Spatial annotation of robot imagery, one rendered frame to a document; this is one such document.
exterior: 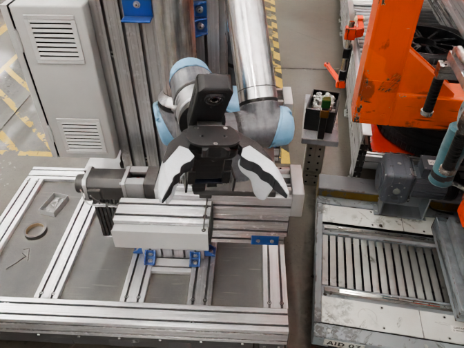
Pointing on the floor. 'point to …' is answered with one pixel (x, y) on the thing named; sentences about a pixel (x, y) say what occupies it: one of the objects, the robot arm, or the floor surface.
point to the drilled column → (312, 163)
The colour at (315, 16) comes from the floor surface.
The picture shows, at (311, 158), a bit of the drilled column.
